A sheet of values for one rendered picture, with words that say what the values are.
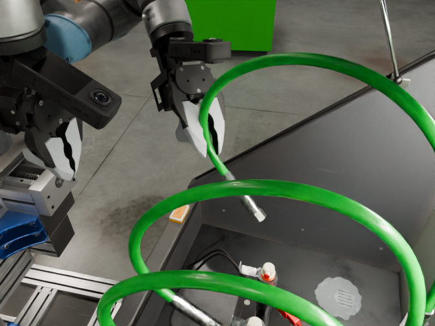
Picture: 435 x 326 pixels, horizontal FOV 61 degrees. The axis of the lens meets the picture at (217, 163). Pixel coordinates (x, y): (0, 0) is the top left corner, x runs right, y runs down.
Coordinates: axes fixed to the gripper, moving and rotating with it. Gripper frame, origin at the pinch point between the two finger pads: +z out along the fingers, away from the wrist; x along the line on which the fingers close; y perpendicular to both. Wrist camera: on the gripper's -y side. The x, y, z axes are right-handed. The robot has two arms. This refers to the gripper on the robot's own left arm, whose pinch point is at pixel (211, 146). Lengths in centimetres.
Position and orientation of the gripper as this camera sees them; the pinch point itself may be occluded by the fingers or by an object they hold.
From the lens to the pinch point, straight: 58.3
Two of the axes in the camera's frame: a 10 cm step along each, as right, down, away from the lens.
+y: -5.5, 2.0, 8.1
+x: -7.8, 2.0, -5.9
